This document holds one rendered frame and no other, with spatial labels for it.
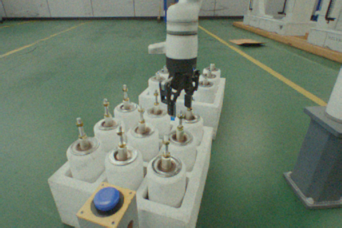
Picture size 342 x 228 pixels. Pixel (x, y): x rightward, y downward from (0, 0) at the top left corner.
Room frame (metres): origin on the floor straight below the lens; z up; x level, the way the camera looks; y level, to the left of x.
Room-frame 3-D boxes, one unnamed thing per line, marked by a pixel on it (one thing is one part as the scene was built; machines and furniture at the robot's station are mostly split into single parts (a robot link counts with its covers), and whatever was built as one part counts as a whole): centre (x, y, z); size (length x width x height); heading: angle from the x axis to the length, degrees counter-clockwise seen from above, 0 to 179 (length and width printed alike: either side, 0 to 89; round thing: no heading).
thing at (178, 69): (0.50, -0.03, 0.45); 0.08 x 0.08 x 0.09
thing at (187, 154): (0.50, -0.03, 0.16); 0.10 x 0.10 x 0.18
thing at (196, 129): (0.61, -0.06, 0.16); 0.10 x 0.10 x 0.18
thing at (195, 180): (0.54, 0.09, 0.09); 0.39 x 0.39 x 0.18; 72
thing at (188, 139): (0.50, -0.03, 0.25); 0.08 x 0.08 x 0.01
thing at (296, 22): (4.14, -1.94, 0.45); 1.61 x 0.57 x 0.74; 5
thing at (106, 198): (0.24, 0.10, 0.32); 0.04 x 0.04 x 0.02
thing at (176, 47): (0.51, -0.01, 0.52); 0.11 x 0.09 x 0.06; 49
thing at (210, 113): (1.06, -0.09, 0.09); 0.39 x 0.39 x 0.18; 72
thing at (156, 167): (0.39, 0.01, 0.25); 0.08 x 0.08 x 0.01
